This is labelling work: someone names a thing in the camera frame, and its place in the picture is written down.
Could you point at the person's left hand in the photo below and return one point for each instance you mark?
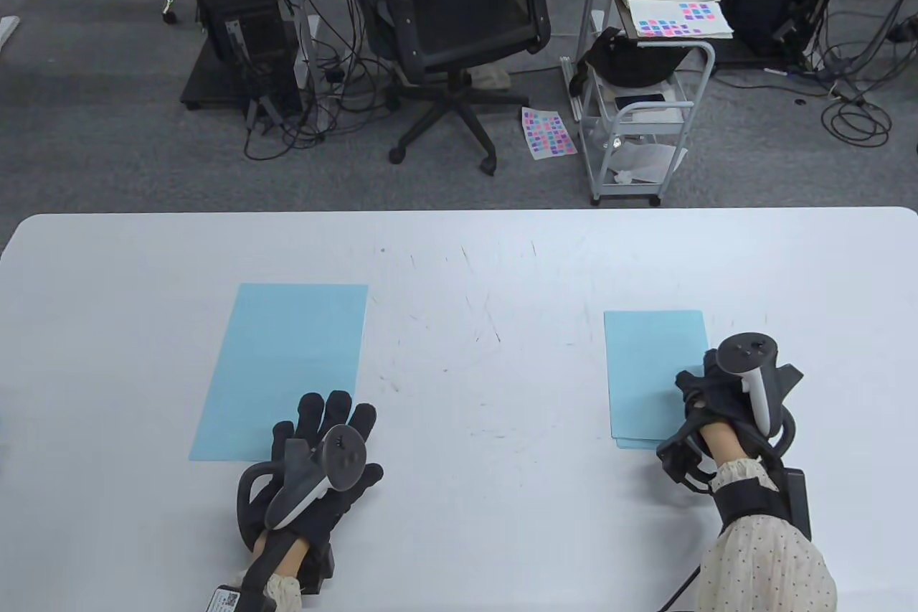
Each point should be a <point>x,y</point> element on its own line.
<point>315,418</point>

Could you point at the right black white controller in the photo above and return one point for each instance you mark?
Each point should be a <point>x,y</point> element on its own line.
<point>746,350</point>

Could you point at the white metal cart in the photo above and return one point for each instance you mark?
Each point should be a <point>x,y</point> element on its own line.
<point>624,192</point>

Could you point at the black platform base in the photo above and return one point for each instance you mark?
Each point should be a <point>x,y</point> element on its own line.
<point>204,85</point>

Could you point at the dark phone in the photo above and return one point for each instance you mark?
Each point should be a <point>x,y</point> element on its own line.
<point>638,100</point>

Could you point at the left black wrist camera module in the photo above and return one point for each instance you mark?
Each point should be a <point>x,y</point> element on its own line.
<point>229,599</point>

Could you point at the white desk foot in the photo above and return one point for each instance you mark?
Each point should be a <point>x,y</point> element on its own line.
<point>7,31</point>

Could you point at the light blue paper sheet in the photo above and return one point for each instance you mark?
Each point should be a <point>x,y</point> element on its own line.
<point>280,354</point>
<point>645,368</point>
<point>635,445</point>

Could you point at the person's right hand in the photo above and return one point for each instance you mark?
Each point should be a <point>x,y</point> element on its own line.
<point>721,397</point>

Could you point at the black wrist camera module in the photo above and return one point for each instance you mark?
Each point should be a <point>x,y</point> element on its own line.
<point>229,599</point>
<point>753,497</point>

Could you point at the black bag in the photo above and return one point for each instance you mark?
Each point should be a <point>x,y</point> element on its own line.
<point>631,63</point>

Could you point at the colourful sticker sheet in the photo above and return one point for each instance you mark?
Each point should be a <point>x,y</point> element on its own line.
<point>549,131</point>
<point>674,24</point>

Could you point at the person's right forearm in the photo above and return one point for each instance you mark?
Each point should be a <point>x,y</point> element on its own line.
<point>774,562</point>

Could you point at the person's left forearm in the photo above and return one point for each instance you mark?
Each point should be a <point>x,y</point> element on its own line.
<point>290,554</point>

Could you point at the right black wrist camera module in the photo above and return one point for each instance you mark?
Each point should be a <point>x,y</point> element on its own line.
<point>753,497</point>

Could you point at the white loose papers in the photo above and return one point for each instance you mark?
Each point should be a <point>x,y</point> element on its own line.
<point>645,160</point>

